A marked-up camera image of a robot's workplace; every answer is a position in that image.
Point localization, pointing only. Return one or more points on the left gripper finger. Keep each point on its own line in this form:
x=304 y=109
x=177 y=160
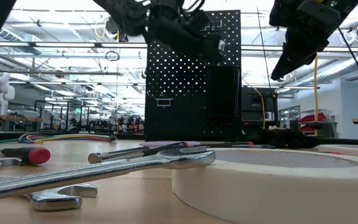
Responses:
x=191 y=29
x=207 y=53

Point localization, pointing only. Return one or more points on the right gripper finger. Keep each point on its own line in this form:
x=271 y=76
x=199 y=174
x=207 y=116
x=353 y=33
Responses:
x=306 y=59
x=287 y=59

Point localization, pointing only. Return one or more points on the chrome ended tool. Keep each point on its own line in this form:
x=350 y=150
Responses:
x=95 y=158

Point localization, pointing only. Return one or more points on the black screwdriver with red cap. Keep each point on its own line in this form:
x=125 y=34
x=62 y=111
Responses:
x=39 y=155

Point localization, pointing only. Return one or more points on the black perforated peg board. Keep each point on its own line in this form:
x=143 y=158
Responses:
x=172 y=77

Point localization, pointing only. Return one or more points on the black equipment cabinet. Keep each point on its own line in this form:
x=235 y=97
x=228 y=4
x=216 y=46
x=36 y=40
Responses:
x=253 y=105

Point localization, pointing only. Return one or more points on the red storage bins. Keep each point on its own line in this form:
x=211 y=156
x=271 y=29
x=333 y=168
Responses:
x=314 y=118

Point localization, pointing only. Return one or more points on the black round base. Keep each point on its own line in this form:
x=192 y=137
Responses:
x=315 y=125

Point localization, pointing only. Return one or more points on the black lumpy bundle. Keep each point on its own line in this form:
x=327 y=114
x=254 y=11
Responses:
x=284 y=138

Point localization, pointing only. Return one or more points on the wooden workbench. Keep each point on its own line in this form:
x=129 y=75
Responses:
x=17 y=119

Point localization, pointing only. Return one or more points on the black aluminium table frame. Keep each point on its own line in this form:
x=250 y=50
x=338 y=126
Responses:
x=132 y=136

